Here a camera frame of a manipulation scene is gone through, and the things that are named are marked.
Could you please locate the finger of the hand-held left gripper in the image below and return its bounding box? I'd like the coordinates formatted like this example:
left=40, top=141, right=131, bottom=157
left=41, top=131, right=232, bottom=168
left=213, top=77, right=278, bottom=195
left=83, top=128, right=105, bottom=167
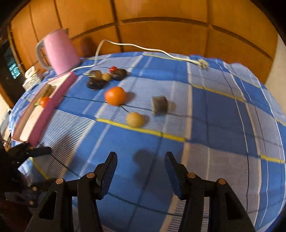
left=23, top=178, right=57, bottom=209
left=8, top=142, right=52, bottom=167

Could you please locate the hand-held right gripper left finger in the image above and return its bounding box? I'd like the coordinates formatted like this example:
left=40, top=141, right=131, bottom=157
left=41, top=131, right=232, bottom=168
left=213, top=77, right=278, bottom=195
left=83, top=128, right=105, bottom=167
left=24, top=152, right=118, bottom=232

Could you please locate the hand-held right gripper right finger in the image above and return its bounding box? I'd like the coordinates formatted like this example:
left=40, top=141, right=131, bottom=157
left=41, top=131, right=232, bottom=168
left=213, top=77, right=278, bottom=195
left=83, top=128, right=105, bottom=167
left=164, top=152, right=256, bottom=232

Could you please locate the pink tray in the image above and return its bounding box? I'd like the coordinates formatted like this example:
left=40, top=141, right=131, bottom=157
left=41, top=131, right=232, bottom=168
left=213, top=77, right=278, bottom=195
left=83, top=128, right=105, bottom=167
left=11, top=72, right=78, bottom=148

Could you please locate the large orange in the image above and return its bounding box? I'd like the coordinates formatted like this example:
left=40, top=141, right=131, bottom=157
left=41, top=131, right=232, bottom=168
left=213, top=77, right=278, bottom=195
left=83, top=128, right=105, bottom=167
left=104, top=87, right=127, bottom=106

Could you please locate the dark brown lumpy fruit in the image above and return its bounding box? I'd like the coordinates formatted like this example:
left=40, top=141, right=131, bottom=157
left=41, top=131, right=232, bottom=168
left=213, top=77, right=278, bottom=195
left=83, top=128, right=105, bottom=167
left=111, top=69, right=127, bottom=81
left=86, top=78, right=107, bottom=90

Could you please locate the patterned tissue box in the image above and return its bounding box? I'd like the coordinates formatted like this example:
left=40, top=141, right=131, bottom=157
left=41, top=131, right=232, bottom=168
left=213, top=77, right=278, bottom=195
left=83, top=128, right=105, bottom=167
left=22, top=66, right=43, bottom=91

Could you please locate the grey-brown cylinder chunk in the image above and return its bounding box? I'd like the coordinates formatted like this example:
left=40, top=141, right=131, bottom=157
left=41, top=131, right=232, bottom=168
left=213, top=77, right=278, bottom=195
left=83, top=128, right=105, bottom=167
left=152, top=96, right=169, bottom=116

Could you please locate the dark doorway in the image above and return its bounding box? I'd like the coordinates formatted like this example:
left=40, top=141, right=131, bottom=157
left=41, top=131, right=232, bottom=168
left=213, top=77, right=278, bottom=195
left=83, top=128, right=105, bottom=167
left=0, top=39, right=25, bottom=106

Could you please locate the pink electric kettle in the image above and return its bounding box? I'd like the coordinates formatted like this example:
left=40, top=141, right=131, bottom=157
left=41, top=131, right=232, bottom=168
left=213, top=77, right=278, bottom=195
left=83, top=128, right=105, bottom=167
left=35, top=29, right=80, bottom=76

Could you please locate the white power cable with plug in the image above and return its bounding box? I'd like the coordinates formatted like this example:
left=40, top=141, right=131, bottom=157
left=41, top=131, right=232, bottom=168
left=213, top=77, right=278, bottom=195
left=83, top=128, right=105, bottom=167
left=73, top=39, right=209, bottom=72

